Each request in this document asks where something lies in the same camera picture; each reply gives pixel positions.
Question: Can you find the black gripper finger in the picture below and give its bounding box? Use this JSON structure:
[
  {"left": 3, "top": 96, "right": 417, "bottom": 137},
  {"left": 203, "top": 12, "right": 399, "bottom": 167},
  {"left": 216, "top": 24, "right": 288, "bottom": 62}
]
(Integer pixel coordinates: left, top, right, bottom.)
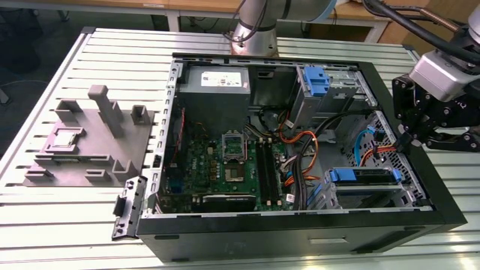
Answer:
[
  {"left": 411, "top": 128, "right": 480, "bottom": 153},
  {"left": 392, "top": 74, "right": 448, "bottom": 153}
]

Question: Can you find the orange red power wire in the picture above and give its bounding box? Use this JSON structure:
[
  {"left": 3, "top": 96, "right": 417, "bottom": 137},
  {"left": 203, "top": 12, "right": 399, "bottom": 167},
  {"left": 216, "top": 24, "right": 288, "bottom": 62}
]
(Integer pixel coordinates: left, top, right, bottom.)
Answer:
[{"left": 359, "top": 139, "right": 409, "bottom": 169}]

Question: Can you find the hard disk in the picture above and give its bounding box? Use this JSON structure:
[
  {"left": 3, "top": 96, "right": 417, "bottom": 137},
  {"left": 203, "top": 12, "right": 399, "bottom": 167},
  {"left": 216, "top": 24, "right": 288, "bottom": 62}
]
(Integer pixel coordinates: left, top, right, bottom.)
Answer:
[{"left": 305, "top": 167, "right": 403, "bottom": 210}]

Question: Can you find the metal disk bay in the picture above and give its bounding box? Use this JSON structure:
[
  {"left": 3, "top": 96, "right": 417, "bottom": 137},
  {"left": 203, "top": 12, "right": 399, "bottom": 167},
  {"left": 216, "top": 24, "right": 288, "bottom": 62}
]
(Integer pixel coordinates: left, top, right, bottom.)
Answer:
[{"left": 324, "top": 166, "right": 428, "bottom": 210}]

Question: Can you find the brown wooden cabinet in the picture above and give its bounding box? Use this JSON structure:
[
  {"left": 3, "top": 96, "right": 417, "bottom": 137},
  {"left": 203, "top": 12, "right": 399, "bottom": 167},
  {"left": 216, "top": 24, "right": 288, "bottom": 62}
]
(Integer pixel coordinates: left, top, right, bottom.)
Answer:
[{"left": 403, "top": 0, "right": 480, "bottom": 68}]

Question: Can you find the light brown board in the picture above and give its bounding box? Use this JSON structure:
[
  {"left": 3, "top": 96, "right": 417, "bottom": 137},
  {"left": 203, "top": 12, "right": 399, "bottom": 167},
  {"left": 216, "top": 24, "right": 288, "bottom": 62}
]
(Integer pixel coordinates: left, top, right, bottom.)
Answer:
[{"left": 377, "top": 0, "right": 433, "bottom": 46}]

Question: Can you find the blue drive latch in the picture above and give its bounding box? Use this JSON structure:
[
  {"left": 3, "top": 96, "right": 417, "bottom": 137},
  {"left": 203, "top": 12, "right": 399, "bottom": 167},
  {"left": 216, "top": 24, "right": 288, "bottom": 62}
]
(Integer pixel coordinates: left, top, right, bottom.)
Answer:
[{"left": 304, "top": 66, "right": 331, "bottom": 97}]

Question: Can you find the metal drive cage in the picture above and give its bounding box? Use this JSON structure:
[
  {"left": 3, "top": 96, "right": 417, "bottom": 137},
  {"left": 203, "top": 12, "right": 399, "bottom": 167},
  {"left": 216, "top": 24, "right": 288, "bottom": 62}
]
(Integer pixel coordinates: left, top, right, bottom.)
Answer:
[{"left": 291, "top": 64, "right": 379, "bottom": 132}]

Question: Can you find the black RAM slot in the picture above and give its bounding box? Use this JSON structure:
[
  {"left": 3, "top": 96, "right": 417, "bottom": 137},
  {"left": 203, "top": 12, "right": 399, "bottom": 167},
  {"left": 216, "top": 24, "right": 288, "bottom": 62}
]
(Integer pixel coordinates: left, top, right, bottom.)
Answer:
[
  {"left": 255, "top": 137, "right": 273, "bottom": 206},
  {"left": 265, "top": 137, "right": 284, "bottom": 206}
]

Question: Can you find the metal socket cover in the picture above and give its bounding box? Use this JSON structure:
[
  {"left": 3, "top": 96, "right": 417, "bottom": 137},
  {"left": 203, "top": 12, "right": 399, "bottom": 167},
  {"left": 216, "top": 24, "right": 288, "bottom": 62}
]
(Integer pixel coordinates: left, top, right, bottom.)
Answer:
[{"left": 221, "top": 130, "right": 249, "bottom": 164}]

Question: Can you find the grey power supply unit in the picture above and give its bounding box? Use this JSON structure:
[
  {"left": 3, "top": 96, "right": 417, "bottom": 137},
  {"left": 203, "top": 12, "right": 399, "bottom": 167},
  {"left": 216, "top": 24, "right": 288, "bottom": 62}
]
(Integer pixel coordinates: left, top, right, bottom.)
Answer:
[{"left": 175, "top": 66, "right": 251, "bottom": 134}]

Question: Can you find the CPU socket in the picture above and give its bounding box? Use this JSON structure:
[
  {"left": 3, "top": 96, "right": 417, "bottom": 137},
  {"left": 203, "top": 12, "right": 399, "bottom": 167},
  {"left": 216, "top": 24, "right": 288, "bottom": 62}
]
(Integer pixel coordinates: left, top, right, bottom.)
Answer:
[{"left": 224, "top": 163, "right": 248, "bottom": 184}]

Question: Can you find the green motherboard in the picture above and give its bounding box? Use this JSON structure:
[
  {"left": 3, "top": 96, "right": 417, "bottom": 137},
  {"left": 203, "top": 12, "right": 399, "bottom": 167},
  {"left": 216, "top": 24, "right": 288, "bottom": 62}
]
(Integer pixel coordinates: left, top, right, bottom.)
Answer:
[{"left": 160, "top": 132, "right": 297, "bottom": 214}]

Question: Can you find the black graphics card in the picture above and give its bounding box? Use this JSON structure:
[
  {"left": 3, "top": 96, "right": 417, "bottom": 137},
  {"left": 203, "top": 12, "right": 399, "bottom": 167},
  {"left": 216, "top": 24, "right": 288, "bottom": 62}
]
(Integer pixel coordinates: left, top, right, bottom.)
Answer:
[{"left": 189, "top": 193, "right": 259, "bottom": 214}]

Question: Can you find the black PC case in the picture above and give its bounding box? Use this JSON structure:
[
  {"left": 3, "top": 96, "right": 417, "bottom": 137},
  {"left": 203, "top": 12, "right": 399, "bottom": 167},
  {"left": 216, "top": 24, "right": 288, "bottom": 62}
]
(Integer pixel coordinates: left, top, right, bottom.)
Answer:
[{"left": 135, "top": 52, "right": 469, "bottom": 264}]

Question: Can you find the grey parts rack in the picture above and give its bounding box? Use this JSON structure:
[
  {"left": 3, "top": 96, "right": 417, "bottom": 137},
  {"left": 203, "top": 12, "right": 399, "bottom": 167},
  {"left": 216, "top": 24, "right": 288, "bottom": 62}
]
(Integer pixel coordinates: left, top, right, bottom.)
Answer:
[{"left": 23, "top": 84, "right": 155, "bottom": 188}]

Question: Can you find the green RAM stick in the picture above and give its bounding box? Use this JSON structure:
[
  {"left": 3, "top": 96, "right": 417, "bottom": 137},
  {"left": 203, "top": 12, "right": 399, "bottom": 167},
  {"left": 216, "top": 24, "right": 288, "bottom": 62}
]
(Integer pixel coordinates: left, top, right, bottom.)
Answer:
[{"left": 48, "top": 156, "right": 99, "bottom": 164}]

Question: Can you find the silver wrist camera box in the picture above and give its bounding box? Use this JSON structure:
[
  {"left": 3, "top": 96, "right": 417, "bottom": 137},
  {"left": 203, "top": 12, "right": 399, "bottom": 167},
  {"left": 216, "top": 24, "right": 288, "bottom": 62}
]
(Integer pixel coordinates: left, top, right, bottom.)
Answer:
[{"left": 408, "top": 50, "right": 475, "bottom": 102}]

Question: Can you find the blue data wire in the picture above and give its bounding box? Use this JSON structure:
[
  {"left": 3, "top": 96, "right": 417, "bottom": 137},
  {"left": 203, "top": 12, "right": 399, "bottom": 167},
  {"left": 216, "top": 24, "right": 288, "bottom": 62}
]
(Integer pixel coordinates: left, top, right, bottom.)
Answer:
[{"left": 352, "top": 126, "right": 384, "bottom": 167}]

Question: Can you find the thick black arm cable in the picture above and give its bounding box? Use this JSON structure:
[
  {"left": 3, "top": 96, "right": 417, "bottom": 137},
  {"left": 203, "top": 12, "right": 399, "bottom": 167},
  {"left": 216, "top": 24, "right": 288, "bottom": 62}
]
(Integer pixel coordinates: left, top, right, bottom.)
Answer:
[{"left": 359, "top": 0, "right": 480, "bottom": 64}]

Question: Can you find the orange red wire loop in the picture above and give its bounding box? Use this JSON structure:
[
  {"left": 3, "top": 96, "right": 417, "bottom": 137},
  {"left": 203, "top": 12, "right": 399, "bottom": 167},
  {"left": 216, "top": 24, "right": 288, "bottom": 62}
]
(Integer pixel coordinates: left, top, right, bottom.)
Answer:
[{"left": 279, "top": 108, "right": 321, "bottom": 181}]

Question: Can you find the wooden desk white frame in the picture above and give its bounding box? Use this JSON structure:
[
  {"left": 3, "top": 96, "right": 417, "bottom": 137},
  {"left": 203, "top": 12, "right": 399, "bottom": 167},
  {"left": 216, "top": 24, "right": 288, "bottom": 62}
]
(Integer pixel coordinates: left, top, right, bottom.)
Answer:
[{"left": 37, "top": 0, "right": 397, "bottom": 43}]

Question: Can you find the orange flat wire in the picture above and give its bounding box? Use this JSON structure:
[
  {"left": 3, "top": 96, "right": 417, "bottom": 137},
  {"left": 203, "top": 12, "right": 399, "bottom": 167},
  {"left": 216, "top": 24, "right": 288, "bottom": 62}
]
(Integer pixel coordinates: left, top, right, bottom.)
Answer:
[{"left": 284, "top": 174, "right": 320, "bottom": 188}]

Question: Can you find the black cable bundle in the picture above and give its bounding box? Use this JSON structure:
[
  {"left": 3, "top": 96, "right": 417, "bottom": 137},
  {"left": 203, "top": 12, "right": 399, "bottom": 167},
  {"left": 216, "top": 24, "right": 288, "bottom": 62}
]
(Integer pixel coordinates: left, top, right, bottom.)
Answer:
[{"left": 291, "top": 109, "right": 376, "bottom": 211}]

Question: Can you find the thin red wire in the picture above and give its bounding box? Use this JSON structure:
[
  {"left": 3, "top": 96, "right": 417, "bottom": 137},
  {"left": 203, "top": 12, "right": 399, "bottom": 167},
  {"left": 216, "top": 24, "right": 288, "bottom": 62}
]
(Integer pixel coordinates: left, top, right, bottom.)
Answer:
[{"left": 169, "top": 107, "right": 187, "bottom": 167}]

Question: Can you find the metal card retainer bracket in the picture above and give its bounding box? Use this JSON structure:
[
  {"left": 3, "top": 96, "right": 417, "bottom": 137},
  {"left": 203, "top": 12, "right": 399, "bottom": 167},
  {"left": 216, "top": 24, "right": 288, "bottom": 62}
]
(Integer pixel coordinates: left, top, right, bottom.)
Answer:
[{"left": 111, "top": 175, "right": 149, "bottom": 242}]

